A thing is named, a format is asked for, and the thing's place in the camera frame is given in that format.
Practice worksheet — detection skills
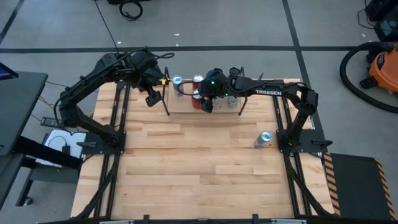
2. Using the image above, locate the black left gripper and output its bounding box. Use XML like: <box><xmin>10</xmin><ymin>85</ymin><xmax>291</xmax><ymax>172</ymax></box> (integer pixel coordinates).
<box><xmin>132</xmin><ymin>49</ymin><xmax>170</xmax><ymax>108</ymax></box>

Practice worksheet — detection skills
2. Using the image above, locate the red soda can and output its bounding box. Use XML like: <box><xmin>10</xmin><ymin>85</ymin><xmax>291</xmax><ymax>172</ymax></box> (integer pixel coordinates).
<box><xmin>192</xmin><ymin>74</ymin><xmax>205</xmax><ymax>91</ymax></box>
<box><xmin>191</xmin><ymin>89</ymin><xmax>205</xmax><ymax>110</ymax></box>

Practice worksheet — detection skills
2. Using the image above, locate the silver blue Red Bull can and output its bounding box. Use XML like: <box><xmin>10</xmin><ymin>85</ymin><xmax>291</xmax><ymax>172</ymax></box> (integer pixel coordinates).
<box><xmin>254</xmin><ymin>130</ymin><xmax>273</xmax><ymax>149</ymax></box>
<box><xmin>172</xmin><ymin>75</ymin><xmax>185</xmax><ymax>97</ymax></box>

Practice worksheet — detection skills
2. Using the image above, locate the white Celsius can blue band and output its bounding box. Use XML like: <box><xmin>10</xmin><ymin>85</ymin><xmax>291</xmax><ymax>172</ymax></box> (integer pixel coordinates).
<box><xmin>226</xmin><ymin>95</ymin><xmax>239</xmax><ymax>109</ymax></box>

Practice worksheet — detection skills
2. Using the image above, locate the wooden shelf with black legs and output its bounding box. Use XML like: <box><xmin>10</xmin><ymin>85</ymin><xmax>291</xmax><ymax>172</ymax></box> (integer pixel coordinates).
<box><xmin>161</xmin><ymin>66</ymin><xmax>249</xmax><ymax>117</ymax></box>

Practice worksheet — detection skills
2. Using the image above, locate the white flat box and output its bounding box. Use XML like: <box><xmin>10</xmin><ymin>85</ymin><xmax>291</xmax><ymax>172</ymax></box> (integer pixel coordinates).
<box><xmin>35</xmin><ymin>129</ymin><xmax>87</xmax><ymax>169</ymax></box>

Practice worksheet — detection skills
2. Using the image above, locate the black power adapter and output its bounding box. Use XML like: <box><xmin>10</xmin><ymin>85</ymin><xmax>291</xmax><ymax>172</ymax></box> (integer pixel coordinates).
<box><xmin>40</xmin><ymin>116</ymin><xmax>66</xmax><ymax>128</ymax></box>

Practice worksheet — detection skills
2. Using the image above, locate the orange shop vacuum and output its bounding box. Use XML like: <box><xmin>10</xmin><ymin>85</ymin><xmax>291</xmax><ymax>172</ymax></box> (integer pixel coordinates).
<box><xmin>368</xmin><ymin>43</ymin><xmax>398</xmax><ymax>94</ymax></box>
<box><xmin>338</xmin><ymin>41</ymin><xmax>398</xmax><ymax>114</ymax></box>

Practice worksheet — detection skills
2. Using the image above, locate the black desk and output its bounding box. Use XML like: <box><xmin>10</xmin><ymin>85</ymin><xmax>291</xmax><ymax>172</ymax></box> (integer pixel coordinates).
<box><xmin>0</xmin><ymin>70</ymin><xmax>83</xmax><ymax>212</ymax></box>

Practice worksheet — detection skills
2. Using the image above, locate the laptop screen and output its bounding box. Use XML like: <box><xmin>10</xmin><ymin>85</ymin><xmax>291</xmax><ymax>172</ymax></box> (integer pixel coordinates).
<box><xmin>0</xmin><ymin>61</ymin><xmax>19</xmax><ymax>81</ymax></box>

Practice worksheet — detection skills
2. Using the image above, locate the black hazard striped mat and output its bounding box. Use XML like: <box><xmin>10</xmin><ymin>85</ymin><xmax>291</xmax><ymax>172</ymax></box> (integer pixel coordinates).
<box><xmin>322</xmin><ymin>152</ymin><xmax>397</xmax><ymax>222</ymax></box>

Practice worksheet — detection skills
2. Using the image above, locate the black equipment case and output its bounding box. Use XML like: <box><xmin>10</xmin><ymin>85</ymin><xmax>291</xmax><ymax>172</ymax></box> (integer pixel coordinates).
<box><xmin>365</xmin><ymin>0</ymin><xmax>398</xmax><ymax>42</ymax></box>

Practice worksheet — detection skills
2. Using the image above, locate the coiled black cable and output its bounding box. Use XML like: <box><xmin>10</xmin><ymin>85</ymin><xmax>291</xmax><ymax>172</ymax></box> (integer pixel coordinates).
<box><xmin>119</xmin><ymin>0</ymin><xmax>144</xmax><ymax>22</ymax></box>

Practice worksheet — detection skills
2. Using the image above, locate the long black floor cable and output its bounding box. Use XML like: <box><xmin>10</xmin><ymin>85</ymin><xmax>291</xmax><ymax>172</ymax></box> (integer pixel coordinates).
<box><xmin>93</xmin><ymin>0</ymin><xmax>121</xmax><ymax>54</ymax></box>

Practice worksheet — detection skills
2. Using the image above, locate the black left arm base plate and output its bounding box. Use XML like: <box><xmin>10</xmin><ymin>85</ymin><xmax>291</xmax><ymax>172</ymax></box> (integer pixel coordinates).
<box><xmin>76</xmin><ymin>130</ymin><xmax>127</xmax><ymax>156</ymax></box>

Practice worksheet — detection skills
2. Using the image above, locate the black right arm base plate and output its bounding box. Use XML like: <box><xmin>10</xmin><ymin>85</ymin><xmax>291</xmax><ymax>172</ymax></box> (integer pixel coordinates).
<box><xmin>276</xmin><ymin>129</ymin><xmax>333</xmax><ymax>154</ymax></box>

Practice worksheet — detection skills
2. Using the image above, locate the black aluminium rig frame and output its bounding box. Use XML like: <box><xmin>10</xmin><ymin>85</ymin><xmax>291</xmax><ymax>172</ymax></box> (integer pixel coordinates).
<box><xmin>74</xmin><ymin>77</ymin><xmax>335</xmax><ymax>224</ymax></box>

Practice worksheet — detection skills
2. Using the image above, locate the yellow cable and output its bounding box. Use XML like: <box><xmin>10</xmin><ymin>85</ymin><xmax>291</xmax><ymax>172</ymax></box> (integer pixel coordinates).
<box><xmin>39</xmin><ymin>95</ymin><xmax>94</xmax><ymax>118</ymax></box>

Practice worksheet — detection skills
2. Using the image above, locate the white strip on frame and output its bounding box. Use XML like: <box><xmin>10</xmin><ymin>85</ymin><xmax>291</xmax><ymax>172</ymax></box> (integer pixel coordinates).
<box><xmin>99</xmin><ymin>219</ymin><xmax>135</xmax><ymax>224</ymax></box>
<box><xmin>270</xmin><ymin>219</ymin><xmax>308</xmax><ymax>224</ymax></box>

